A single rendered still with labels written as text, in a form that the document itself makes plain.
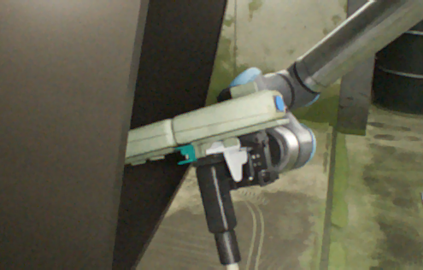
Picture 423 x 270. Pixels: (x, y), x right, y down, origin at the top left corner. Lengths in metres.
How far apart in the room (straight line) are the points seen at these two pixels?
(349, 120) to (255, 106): 2.18
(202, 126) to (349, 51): 0.40
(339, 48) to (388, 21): 0.11
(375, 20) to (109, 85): 0.53
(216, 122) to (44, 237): 0.26
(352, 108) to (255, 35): 0.73
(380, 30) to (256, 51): 1.85
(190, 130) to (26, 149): 0.21
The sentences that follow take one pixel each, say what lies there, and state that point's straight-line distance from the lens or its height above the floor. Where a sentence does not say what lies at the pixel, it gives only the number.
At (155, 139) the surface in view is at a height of 0.70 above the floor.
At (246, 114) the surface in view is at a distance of 0.53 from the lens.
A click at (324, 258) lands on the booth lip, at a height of 0.04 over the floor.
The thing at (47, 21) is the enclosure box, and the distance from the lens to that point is 0.46.
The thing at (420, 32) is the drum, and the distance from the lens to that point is 3.10.
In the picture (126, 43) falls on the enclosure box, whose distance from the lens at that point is 0.43.
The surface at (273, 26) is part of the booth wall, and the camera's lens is 2.60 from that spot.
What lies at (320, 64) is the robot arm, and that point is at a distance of 0.89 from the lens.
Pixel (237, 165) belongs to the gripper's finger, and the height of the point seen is 0.67.
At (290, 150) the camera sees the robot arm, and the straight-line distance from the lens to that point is 0.75.
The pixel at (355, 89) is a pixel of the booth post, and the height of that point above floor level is 0.29.
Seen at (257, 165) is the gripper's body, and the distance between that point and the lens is 0.67.
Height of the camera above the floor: 0.92
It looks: 21 degrees down
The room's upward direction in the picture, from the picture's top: straight up
